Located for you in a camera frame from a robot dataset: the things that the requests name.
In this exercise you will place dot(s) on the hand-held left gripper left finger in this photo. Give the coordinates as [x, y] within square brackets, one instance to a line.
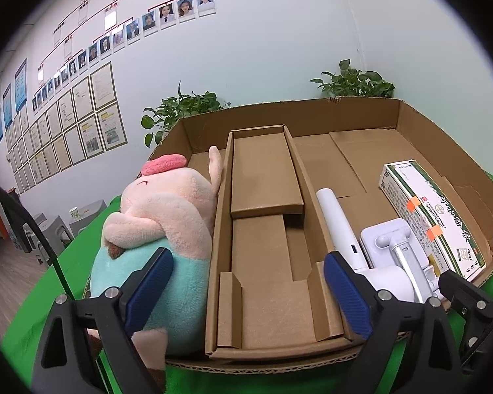
[148, 283]

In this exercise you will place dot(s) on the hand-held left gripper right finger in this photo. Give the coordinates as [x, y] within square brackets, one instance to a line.
[347, 291]

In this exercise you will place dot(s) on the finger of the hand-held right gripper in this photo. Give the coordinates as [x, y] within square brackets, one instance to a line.
[476, 299]

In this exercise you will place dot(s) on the white handheld vacuum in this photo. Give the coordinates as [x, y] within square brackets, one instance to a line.
[341, 221]

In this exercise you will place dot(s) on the white green medicine box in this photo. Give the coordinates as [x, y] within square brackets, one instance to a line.
[435, 213]

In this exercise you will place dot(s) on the pink pig plush toy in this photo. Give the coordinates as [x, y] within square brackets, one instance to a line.
[164, 213]

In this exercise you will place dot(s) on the narrow cardboard box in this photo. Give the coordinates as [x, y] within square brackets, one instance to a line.
[267, 254]

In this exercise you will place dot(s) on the large cardboard box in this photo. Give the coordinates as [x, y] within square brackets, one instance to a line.
[353, 152]

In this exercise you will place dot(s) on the white paper cup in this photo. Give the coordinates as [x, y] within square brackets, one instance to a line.
[74, 213]

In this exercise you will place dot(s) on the green table cloth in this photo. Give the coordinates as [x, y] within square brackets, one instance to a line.
[33, 316]

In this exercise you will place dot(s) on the group of framed certificates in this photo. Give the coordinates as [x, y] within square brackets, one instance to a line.
[82, 131]

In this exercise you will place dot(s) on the bushy green potted plant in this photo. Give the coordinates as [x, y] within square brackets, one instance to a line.
[180, 108]

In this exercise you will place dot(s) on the small green potted plant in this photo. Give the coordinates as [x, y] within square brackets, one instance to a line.
[353, 84]

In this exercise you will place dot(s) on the row of portrait photos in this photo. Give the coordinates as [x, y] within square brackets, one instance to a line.
[148, 22]

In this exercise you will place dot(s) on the blue framed wall notice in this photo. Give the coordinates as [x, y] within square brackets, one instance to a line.
[21, 84]
[8, 102]

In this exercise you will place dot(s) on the red line wall chart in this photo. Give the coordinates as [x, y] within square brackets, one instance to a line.
[111, 16]

